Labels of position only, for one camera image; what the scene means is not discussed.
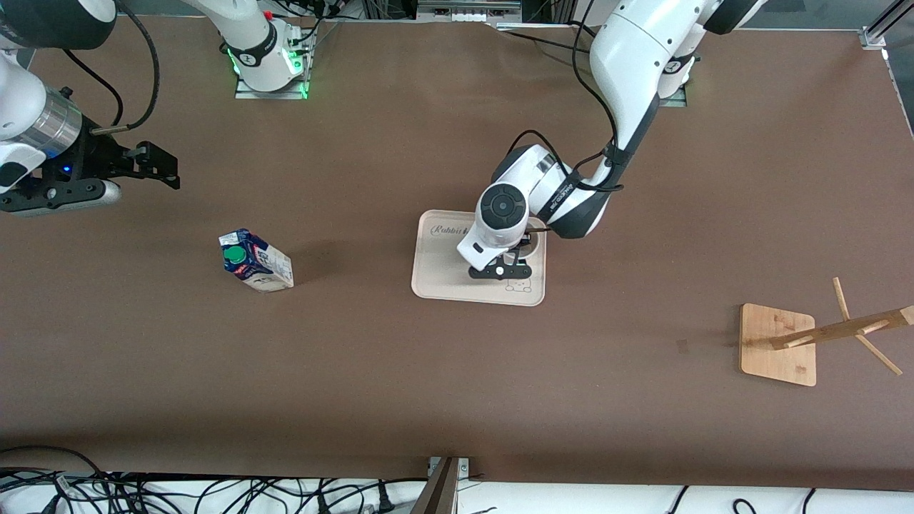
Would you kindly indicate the aluminium frame corner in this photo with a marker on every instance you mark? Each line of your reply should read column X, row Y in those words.
column 875, row 34

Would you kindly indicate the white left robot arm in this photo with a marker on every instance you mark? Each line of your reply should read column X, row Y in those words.
column 628, row 57

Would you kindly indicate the grey power strip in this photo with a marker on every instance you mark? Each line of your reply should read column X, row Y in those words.
column 464, row 14

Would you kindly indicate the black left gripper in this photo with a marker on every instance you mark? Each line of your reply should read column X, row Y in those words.
column 525, row 241

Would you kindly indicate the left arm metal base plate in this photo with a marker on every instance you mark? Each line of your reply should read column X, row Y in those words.
column 677, row 98

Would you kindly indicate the white lower shelf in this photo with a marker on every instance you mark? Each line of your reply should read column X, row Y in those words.
column 571, row 500

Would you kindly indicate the blue white milk carton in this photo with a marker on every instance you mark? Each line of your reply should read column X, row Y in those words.
column 260, row 268

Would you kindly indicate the cream tray with bear print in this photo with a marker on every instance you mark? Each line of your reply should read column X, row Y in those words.
column 443, row 275

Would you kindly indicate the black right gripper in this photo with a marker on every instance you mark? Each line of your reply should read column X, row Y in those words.
column 95, row 158

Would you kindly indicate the aluminium camera stand bracket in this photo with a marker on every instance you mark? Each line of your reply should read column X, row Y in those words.
column 439, row 492

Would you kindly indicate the wooden cup rack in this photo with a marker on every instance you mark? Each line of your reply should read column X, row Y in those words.
column 775, row 350

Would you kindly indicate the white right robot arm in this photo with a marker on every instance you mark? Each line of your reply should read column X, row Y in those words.
column 14, row 100

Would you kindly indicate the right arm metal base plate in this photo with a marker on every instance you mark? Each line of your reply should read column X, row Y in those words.
column 271, row 94

